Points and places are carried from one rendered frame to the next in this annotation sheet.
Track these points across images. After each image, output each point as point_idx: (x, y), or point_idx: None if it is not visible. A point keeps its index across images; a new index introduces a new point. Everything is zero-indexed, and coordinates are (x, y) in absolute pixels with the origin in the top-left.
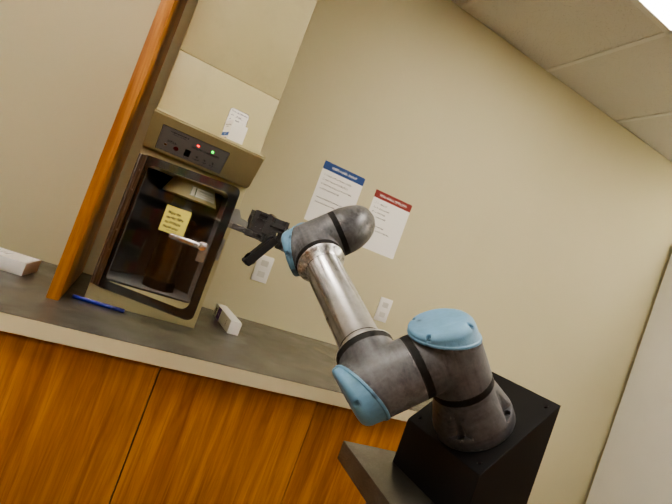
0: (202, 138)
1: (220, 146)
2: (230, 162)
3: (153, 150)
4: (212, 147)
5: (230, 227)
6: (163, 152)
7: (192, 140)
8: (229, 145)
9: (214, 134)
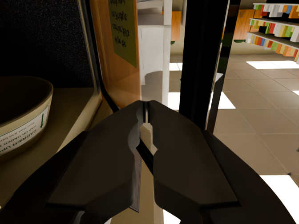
0: (144, 168)
1: (143, 194)
2: (120, 213)
3: (98, 106)
4: (138, 180)
5: (200, 128)
6: (109, 114)
7: (137, 154)
8: (150, 211)
9: (153, 187)
